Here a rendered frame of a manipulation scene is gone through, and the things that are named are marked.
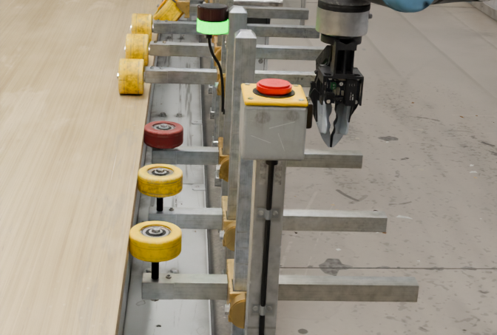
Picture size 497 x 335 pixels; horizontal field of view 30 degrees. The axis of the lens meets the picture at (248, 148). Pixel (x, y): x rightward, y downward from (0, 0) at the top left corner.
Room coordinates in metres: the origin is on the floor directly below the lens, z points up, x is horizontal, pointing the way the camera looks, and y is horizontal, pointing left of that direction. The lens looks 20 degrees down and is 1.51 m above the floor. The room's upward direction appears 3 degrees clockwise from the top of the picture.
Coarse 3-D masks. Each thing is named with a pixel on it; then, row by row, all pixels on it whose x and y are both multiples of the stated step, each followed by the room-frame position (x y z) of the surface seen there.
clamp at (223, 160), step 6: (222, 138) 1.84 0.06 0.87; (222, 144) 1.80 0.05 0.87; (222, 150) 1.76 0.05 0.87; (222, 156) 1.73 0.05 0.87; (228, 156) 1.73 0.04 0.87; (222, 162) 1.72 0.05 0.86; (228, 162) 1.71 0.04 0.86; (216, 168) 1.73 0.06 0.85; (222, 168) 1.71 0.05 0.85; (228, 168) 1.71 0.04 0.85; (222, 174) 1.71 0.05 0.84; (228, 174) 1.71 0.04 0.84; (228, 180) 1.71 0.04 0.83
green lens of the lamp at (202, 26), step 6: (198, 24) 1.74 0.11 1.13; (204, 24) 1.73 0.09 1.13; (210, 24) 1.72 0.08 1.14; (216, 24) 1.73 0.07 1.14; (222, 24) 1.73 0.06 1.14; (198, 30) 1.74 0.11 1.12; (204, 30) 1.73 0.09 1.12; (210, 30) 1.72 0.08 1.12; (216, 30) 1.73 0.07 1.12; (222, 30) 1.73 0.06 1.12
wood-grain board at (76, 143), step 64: (0, 0) 3.01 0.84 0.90; (64, 0) 3.07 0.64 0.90; (128, 0) 3.12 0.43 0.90; (0, 64) 2.22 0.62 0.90; (64, 64) 2.25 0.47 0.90; (0, 128) 1.75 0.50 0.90; (64, 128) 1.76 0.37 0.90; (128, 128) 1.78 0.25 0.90; (0, 192) 1.42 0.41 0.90; (64, 192) 1.44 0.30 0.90; (128, 192) 1.45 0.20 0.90; (0, 256) 1.19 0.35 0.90; (64, 256) 1.20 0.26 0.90; (128, 256) 1.26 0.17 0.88; (0, 320) 1.02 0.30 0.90; (64, 320) 1.02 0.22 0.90
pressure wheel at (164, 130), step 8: (144, 128) 1.78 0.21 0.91; (152, 128) 1.77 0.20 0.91; (160, 128) 1.78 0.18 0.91; (168, 128) 1.78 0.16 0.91; (176, 128) 1.78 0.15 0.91; (144, 136) 1.77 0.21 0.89; (152, 136) 1.75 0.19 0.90; (160, 136) 1.75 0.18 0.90; (168, 136) 1.75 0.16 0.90; (176, 136) 1.76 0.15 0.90; (152, 144) 1.75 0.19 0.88; (160, 144) 1.75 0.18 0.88; (168, 144) 1.75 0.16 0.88; (176, 144) 1.76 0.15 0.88
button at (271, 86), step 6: (270, 78) 1.02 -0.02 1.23; (276, 78) 1.02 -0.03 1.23; (258, 84) 1.00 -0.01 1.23; (264, 84) 0.99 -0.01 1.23; (270, 84) 0.99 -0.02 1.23; (276, 84) 0.99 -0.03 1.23; (282, 84) 0.99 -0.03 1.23; (288, 84) 1.00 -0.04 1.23; (258, 90) 0.99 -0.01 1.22; (264, 90) 0.98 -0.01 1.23; (270, 90) 0.98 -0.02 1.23; (276, 90) 0.98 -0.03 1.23; (282, 90) 0.98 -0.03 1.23; (288, 90) 0.99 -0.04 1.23
